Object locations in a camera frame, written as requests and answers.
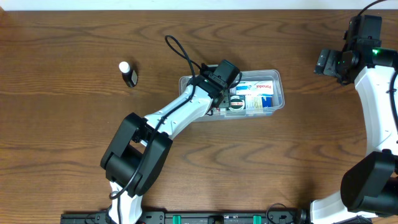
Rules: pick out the grey wrist camera, left arm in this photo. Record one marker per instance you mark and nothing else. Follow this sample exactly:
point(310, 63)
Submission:
point(228, 75)

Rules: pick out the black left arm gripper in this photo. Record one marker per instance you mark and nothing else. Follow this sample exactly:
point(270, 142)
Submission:
point(224, 94)

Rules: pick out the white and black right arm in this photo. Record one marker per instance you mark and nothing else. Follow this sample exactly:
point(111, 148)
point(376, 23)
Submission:
point(369, 189)

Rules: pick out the white blue Panadol box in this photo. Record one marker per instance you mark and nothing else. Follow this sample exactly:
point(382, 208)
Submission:
point(255, 88)

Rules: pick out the green Zam-Buk tin box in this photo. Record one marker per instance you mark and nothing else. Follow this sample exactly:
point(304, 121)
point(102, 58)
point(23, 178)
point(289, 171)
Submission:
point(237, 103)

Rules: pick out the black mounting rail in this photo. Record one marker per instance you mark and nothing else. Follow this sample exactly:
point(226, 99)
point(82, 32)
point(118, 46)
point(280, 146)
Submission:
point(273, 216)

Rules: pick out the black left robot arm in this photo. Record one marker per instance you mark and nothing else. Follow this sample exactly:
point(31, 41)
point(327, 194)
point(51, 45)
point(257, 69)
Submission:
point(138, 150)

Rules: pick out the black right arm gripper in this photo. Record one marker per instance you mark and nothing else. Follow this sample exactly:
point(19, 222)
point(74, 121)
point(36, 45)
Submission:
point(325, 62)

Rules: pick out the clear plastic container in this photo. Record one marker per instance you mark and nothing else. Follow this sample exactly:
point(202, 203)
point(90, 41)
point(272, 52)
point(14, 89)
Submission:
point(278, 100)

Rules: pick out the white blue medicine box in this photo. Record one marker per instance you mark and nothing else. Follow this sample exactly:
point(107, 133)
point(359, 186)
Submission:
point(254, 105)

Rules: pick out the dark bottle with white cap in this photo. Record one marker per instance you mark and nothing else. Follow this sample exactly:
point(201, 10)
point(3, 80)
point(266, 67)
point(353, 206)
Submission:
point(129, 75)

